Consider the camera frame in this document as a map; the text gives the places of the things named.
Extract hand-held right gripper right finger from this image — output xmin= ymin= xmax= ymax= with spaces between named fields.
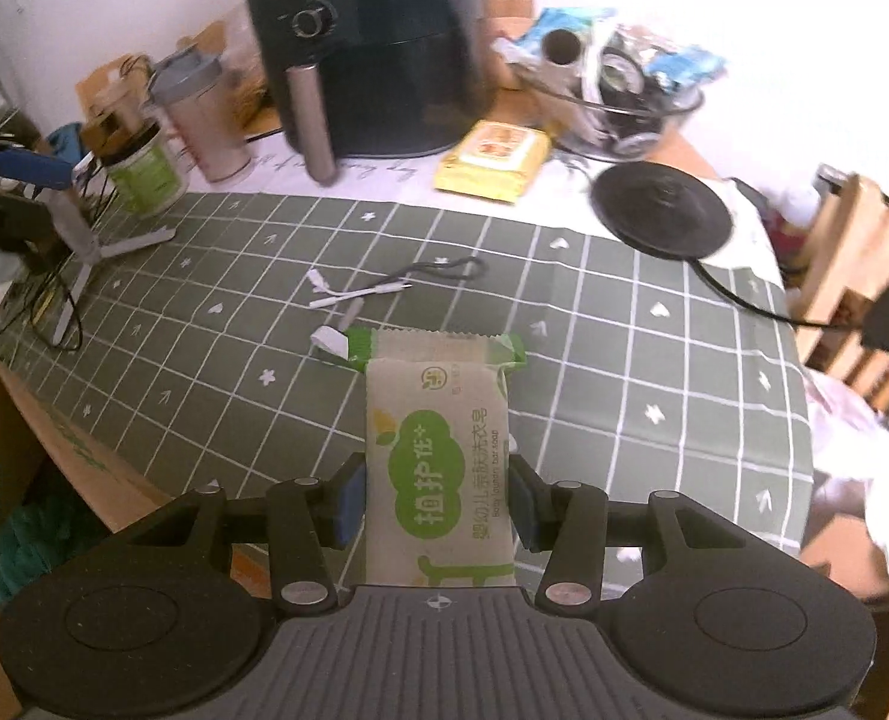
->
xmin=508 ymin=454 xmax=764 ymax=616

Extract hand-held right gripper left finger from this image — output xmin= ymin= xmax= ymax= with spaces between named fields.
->
xmin=125 ymin=454 xmax=370 ymax=614

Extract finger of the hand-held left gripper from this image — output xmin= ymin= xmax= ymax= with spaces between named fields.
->
xmin=0 ymin=131 xmax=74 ymax=192
xmin=0 ymin=189 xmax=56 ymax=257

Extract green white soap packet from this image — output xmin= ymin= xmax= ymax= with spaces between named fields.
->
xmin=341 ymin=328 xmax=528 ymax=590

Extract brown cardboard box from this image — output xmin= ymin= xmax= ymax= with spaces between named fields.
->
xmin=0 ymin=358 xmax=184 ymax=720

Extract white phone stand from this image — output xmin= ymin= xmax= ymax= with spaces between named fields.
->
xmin=49 ymin=154 xmax=177 ymax=340

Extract brown paper bag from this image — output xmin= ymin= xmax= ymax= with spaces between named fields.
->
xmin=75 ymin=52 xmax=161 ymax=137

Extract green label white jar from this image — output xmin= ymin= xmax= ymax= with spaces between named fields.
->
xmin=103 ymin=124 xmax=191 ymax=219

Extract white paper tag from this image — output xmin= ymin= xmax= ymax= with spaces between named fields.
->
xmin=310 ymin=327 xmax=350 ymax=362

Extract grey lid shaker bottle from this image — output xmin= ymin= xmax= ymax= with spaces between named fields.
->
xmin=148 ymin=51 xmax=255 ymax=183

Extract green grid tablecloth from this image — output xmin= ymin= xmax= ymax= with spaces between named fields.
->
xmin=0 ymin=191 xmax=818 ymax=563

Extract white script cloth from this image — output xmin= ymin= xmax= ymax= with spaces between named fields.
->
xmin=181 ymin=127 xmax=788 ymax=287

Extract black round kettle base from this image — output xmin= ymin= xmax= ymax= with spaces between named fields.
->
xmin=589 ymin=160 xmax=737 ymax=261

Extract yellow wet wipes pack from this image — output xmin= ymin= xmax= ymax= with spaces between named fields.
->
xmin=433 ymin=119 xmax=553 ymax=206

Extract white plastic bag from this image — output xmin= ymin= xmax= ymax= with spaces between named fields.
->
xmin=803 ymin=373 xmax=889 ymax=616

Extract black air fryer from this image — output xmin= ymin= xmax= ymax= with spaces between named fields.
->
xmin=238 ymin=0 xmax=503 ymax=185

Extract clear glass bowl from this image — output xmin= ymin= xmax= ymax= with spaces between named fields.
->
xmin=523 ymin=67 xmax=705 ymax=164

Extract wooden chair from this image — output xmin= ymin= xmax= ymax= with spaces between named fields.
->
xmin=793 ymin=175 xmax=889 ymax=407

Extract black capped tube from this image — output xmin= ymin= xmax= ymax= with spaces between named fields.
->
xmin=541 ymin=29 xmax=585 ymax=66

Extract tan paper bags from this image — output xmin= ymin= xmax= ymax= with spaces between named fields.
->
xmin=480 ymin=0 xmax=544 ymax=112

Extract blue foil packet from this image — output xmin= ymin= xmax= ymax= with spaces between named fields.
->
xmin=641 ymin=43 xmax=728 ymax=92

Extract blue white snack packet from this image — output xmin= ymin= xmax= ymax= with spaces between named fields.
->
xmin=523 ymin=6 xmax=619 ymax=61

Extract black thin cables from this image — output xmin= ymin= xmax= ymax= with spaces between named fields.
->
xmin=28 ymin=270 xmax=85 ymax=353

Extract white adapter cable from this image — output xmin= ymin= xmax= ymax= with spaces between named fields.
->
xmin=308 ymin=267 xmax=417 ymax=311

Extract black lanyard cord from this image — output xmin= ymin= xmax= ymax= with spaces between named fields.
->
xmin=405 ymin=256 xmax=485 ymax=288

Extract black kettle base cable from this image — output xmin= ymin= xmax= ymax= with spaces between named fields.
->
xmin=693 ymin=176 xmax=889 ymax=332

